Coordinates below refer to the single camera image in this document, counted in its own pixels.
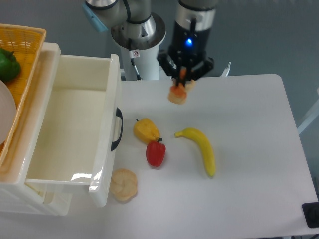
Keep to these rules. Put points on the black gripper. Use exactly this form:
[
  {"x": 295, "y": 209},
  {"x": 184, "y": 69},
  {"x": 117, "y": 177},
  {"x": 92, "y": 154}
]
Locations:
[{"x": 186, "y": 58}]

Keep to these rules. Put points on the white round plate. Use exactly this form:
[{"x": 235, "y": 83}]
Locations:
[{"x": 7, "y": 111}]

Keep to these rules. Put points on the yellow bell pepper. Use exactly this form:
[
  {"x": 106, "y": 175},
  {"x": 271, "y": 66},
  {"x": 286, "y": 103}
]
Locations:
[{"x": 146, "y": 131}]

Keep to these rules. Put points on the yellow banana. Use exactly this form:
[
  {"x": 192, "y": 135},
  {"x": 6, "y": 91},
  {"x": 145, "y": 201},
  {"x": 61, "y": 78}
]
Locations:
[{"x": 204, "y": 145}]

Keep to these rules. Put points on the black device at table edge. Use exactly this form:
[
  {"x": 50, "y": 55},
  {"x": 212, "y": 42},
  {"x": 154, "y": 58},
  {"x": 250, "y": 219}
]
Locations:
[{"x": 311, "y": 214}]

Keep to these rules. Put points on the square toasted bread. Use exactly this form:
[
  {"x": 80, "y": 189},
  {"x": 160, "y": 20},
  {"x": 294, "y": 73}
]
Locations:
[{"x": 178, "y": 93}]

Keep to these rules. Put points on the upper white drawer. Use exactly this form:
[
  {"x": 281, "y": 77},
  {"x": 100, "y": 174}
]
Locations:
[{"x": 73, "y": 151}]

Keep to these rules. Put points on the red bell pepper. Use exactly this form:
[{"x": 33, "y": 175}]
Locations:
[{"x": 155, "y": 153}]

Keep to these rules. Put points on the white drawer cabinet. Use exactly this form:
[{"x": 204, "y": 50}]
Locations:
[{"x": 15, "y": 195}]

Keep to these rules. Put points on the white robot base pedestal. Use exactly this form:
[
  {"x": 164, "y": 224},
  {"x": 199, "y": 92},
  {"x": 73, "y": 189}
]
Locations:
[{"x": 139, "y": 45}]

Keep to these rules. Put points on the round bread roll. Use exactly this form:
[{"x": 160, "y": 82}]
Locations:
[{"x": 124, "y": 184}]

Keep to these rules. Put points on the yellow woven basket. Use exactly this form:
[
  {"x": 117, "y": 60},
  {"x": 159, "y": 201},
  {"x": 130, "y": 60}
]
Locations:
[{"x": 26, "y": 43}]

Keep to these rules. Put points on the black drawer handle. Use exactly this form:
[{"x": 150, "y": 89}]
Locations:
[{"x": 118, "y": 129}]

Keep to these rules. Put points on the green bell pepper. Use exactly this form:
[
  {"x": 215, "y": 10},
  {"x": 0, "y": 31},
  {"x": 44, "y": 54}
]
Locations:
[{"x": 9, "y": 66}]

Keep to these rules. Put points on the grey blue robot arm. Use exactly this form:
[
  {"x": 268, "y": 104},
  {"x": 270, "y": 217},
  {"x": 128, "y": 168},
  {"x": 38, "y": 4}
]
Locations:
[{"x": 106, "y": 14}]

